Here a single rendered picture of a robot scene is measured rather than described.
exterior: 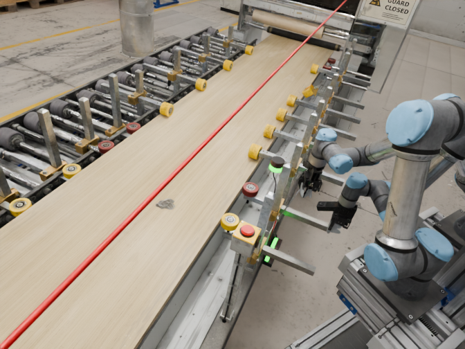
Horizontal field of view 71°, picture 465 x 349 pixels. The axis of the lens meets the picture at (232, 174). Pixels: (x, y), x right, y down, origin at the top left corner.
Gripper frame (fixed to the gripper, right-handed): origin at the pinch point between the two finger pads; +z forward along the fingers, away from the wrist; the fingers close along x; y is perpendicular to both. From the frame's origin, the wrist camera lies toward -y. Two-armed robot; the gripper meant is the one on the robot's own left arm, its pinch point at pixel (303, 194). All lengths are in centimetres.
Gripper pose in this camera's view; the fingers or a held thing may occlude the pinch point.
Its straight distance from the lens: 155.2
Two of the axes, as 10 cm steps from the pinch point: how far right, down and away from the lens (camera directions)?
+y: -0.7, 6.3, -7.8
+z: -1.3, 7.7, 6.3
